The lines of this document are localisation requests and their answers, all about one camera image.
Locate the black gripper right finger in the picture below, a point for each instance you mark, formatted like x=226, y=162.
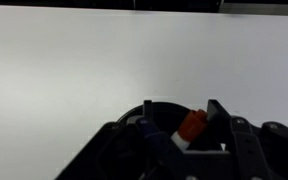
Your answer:
x=217, y=111

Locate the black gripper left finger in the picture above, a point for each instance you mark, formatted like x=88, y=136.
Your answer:
x=147, y=110

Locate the marker with red cap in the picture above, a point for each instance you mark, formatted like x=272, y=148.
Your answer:
x=192, y=126

